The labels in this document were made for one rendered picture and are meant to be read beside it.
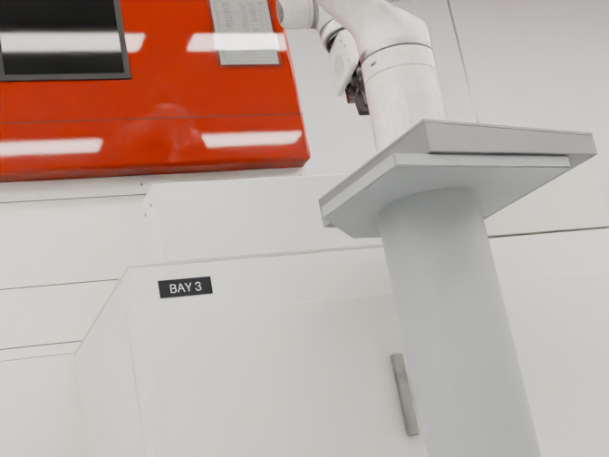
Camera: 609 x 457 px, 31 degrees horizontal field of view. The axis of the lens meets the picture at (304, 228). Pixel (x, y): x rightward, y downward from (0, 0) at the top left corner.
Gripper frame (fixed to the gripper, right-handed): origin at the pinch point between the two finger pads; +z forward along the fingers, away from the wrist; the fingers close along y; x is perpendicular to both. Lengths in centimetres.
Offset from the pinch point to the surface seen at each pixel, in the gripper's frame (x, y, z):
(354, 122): 100, -184, -128
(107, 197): -39, -56, -18
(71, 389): -53, -65, 24
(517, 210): 24.6, -1.0, 25.3
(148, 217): -45.0, -5.3, 18.7
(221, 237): -34.3, -1.1, 26.2
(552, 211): 32.3, -1.1, 26.0
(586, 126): 215, -185, -122
